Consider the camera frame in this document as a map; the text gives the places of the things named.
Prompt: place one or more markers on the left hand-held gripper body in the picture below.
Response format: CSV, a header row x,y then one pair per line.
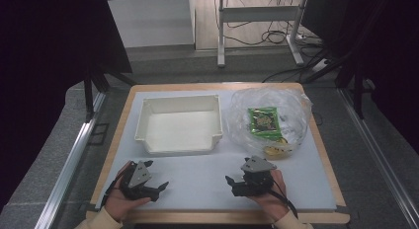
x,y
140,176

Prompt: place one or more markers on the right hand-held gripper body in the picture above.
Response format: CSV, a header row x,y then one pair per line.
x,y
257,176

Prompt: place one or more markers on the white plastic bin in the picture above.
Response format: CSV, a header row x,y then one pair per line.
x,y
181,130

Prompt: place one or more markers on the green snack packet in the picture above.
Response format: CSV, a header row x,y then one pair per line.
x,y
263,122

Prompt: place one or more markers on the clear plastic bag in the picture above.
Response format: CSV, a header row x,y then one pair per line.
x,y
291,102

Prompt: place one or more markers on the person's right hand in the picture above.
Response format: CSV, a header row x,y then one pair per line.
x,y
275,202

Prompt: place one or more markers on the person's left hand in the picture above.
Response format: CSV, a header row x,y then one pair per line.
x,y
115,202

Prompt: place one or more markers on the yellow snack packet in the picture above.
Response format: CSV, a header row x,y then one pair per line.
x,y
275,151

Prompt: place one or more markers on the white table mat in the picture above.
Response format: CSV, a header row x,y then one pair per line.
x,y
197,176

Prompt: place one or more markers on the black metal stand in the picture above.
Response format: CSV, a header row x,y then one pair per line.
x,y
358,91
88,94

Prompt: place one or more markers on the white power strip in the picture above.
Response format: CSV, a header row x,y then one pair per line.
x,y
321,64

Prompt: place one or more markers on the dark curtain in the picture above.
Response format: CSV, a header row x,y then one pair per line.
x,y
392,51
46,74

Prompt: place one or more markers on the white panel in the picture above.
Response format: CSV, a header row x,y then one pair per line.
x,y
151,21

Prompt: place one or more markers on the aluminium rail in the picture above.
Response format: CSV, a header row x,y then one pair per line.
x,y
378,156
70,160

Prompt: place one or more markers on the white metal desk frame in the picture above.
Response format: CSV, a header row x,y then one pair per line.
x,y
257,14

